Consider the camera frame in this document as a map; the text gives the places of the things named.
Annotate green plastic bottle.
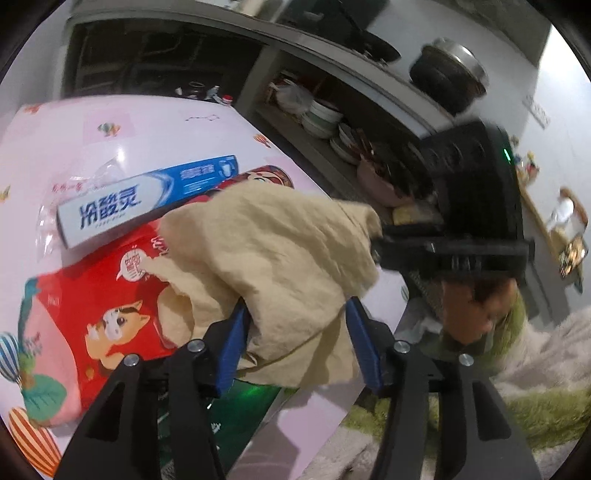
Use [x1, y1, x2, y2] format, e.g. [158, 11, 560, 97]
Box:
[157, 380, 283, 479]

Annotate red squirrel snack bag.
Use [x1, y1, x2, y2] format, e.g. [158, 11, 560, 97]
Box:
[18, 221, 175, 427]

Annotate beige cloth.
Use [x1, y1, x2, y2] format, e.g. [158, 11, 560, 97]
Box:
[141, 181, 382, 388]

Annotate clear pink plastic wrapper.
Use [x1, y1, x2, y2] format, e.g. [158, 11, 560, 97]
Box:
[35, 158, 124, 261]

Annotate blue white toothpaste box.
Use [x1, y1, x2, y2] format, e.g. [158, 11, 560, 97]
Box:
[56, 155, 238, 248]

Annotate red cartoon snack bag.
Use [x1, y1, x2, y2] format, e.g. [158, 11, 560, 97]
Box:
[188, 165, 294, 203]

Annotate person right hand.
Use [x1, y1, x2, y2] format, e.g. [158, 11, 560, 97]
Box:
[442, 279, 518, 345]

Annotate yellow food bag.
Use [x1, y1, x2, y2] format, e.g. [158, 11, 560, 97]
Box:
[393, 202, 443, 225]

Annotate green fuzzy sleeve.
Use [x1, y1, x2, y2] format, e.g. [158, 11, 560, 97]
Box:
[341, 290, 591, 480]

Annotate pink basin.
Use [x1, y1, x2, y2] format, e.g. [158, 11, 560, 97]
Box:
[356, 159, 414, 208]

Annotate stacked white bowls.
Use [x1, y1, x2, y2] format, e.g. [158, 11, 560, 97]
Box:
[301, 99, 342, 140]

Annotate white plastic bag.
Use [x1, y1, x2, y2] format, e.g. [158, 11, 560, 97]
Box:
[270, 82, 314, 117]

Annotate black wok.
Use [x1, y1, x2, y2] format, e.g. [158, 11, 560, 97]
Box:
[318, 17, 401, 64]

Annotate pink balloon tablecloth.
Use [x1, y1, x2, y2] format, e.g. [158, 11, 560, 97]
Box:
[0, 94, 408, 480]

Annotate wall power socket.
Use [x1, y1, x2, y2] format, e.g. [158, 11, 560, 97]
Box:
[523, 94, 551, 129]

